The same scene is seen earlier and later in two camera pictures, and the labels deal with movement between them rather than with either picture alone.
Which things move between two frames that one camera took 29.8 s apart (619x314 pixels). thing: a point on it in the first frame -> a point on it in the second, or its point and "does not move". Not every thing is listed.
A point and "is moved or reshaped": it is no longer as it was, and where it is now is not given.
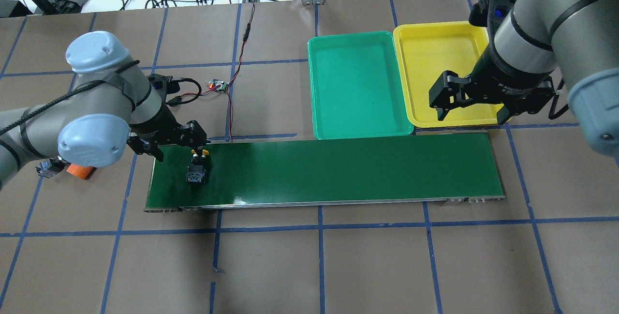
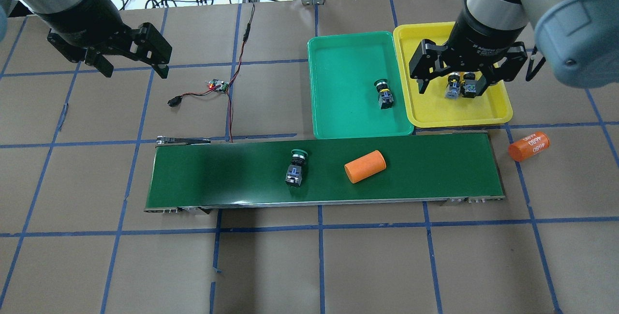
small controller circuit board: [214, 82] does not move
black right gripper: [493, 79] -> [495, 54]
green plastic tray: [357, 88] does not move
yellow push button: [196, 172] is moved or reshaped
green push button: [51, 167] -> [294, 173]
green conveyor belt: [403, 170] does not move
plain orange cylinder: [82, 171] -> [365, 166]
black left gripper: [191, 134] -> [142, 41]
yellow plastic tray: [426, 50] does not move
